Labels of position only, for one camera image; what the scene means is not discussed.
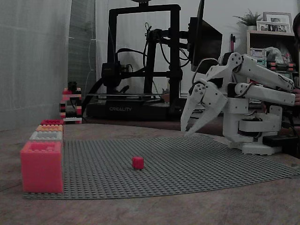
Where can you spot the red brick block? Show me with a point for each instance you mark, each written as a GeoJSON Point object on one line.
{"type": "Point", "coordinates": [45, 122]}

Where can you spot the black power box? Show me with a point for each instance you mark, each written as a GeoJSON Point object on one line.
{"type": "Point", "coordinates": [279, 141]}

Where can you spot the brick tower structure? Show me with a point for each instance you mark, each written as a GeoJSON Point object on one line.
{"type": "Point", "coordinates": [63, 110]}

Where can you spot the white sheer curtain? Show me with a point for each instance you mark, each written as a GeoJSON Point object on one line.
{"type": "Point", "coordinates": [35, 58]}

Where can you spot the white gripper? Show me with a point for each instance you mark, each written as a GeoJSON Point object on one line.
{"type": "Point", "coordinates": [213, 96]}

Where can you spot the grey brick block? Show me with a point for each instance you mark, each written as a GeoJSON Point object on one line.
{"type": "Point", "coordinates": [35, 136]}

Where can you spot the wide white picture frame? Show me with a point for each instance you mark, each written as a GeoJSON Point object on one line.
{"type": "Point", "coordinates": [273, 27]}

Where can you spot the black Creality 3D printer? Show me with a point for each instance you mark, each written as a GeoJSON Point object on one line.
{"type": "Point", "coordinates": [131, 110]}

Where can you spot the black computer monitor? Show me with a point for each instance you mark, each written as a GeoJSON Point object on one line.
{"type": "Point", "coordinates": [206, 42]}

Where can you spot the orange brick block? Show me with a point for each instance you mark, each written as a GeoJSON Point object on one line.
{"type": "Point", "coordinates": [41, 128]}

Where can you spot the grey studded baseplate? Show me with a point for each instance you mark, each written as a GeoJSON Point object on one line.
{"type": "Point", "coordinates": [164, 173]}

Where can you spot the red pen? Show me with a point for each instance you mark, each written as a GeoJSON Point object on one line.
{"type": "Point", "coordinates": [232, 42]}

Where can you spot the wooden shelf unit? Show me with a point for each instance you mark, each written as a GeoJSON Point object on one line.
{"type": "Point", "coordinates": [269, 37]}

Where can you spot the green potted plant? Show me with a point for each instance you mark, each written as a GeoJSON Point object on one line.
{"type": "Point", "coordinates": [249, 18]}

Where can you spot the person's hand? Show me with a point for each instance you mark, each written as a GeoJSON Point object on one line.
{"type": "Point", "coordinates": [297, 96]}

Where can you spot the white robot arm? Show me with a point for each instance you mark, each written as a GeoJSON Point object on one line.
{"type": "Point", "coordinates": [264, 70]}

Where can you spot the tall white picture frame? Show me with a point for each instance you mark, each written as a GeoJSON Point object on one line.
{"type": "Point", "coordinates": [277, 17]}

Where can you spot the small red cube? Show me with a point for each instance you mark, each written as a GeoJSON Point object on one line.
{"type": "Point", "coordinates": [137, 162]}

